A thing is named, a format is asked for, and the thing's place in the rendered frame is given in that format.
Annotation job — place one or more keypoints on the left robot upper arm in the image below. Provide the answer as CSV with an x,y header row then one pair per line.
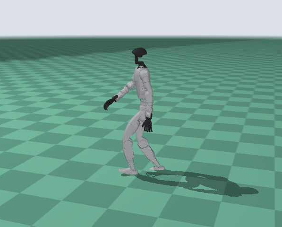
x,y
145,79

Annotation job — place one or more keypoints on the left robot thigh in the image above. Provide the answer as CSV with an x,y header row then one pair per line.
x,y
133,125

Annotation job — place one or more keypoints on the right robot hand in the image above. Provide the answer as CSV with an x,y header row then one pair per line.
x,y
109,102

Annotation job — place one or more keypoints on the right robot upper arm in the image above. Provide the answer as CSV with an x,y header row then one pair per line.
x,y
131,84

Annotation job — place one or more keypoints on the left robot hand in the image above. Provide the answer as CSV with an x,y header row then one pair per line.
x,y
148,124

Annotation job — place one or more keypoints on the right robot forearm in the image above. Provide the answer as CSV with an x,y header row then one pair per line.
x,y
122,93

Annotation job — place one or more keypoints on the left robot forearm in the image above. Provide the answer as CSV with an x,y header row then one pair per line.
x,y
149,104

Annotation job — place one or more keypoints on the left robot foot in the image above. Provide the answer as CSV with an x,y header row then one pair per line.
x,y
128,171

